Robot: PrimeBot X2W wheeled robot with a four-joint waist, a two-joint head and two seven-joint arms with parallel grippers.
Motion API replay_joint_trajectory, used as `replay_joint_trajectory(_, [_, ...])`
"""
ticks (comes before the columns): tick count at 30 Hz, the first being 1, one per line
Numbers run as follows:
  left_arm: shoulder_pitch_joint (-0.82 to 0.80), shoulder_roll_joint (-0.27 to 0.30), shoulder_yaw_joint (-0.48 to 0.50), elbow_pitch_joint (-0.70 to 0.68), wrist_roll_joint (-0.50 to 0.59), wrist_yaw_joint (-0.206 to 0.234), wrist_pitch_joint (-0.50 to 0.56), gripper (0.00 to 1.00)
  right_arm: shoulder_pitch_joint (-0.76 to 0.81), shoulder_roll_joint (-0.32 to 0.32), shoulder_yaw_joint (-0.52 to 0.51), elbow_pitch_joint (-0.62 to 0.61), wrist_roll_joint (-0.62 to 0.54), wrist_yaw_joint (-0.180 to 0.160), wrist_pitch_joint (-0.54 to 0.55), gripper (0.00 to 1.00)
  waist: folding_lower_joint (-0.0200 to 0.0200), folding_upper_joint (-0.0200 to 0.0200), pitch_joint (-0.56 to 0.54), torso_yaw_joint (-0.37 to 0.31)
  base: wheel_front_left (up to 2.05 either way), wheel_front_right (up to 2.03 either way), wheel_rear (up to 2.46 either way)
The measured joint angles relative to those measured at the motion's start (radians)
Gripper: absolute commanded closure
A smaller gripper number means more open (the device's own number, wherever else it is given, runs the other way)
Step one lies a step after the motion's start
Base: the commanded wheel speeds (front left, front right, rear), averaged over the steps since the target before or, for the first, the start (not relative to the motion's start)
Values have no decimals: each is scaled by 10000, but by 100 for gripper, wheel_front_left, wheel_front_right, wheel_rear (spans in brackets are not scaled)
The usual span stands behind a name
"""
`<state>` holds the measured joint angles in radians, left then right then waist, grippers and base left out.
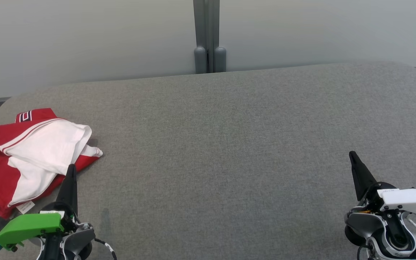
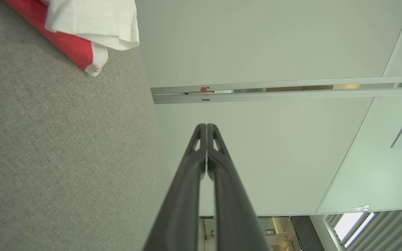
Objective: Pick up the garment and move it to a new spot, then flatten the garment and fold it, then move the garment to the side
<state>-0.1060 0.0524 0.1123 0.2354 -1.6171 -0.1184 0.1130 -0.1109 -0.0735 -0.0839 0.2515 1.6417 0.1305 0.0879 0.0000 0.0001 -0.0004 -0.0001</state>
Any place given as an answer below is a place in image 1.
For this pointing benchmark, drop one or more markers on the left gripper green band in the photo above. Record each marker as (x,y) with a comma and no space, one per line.
(27,225)

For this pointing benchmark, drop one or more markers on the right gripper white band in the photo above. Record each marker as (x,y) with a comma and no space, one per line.
(406,200)

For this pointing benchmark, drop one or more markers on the grey partition post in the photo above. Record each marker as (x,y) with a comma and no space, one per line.
(209,36)

